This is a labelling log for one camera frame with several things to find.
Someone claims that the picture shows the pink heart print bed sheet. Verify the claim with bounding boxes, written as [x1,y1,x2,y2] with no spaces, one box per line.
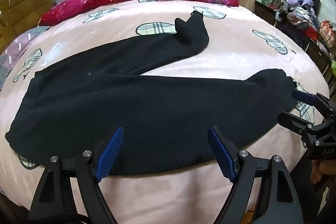
[0,0,332,224]

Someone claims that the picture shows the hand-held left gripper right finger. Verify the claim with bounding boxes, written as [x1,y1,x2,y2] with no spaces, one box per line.
[207,125,302,224]

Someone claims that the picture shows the purple grey patterned pillow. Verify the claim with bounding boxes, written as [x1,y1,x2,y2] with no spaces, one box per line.
[0,26,50,90]

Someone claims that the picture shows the person's right hand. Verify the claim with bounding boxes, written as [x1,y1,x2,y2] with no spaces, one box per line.
[310,158,336,186]

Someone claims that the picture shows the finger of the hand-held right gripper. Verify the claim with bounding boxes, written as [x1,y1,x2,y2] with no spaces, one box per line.
[278,111,316,136]
[292,90,332,121]

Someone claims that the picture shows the pile of clothes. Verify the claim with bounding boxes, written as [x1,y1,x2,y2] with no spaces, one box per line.
[286,0,321,39]

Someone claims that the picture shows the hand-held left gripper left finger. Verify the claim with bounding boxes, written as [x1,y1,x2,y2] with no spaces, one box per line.
[28,126,124,224]

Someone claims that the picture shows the black pants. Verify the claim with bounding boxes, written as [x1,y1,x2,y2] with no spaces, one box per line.
[5,11,298,177]

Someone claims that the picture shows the red gift box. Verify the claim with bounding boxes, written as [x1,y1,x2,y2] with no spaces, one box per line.
[318,20,336,48]

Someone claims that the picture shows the dark low cabinet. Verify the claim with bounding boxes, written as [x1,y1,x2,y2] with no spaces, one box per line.
[253,1,333,79]

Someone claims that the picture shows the wooden headboard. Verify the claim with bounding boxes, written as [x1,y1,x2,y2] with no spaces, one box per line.
[0,0,55,54]

